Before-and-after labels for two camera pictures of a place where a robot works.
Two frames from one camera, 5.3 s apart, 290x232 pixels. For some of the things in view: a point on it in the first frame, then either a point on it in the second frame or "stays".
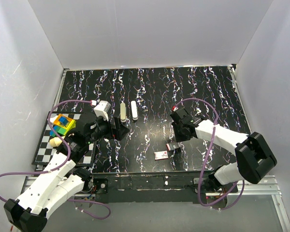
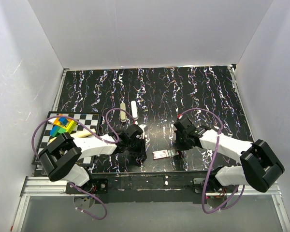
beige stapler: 123,112 stays
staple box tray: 173,145 to 173,152
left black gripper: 118,130 to 141,153
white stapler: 134,110 stays
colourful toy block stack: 62,125 stays
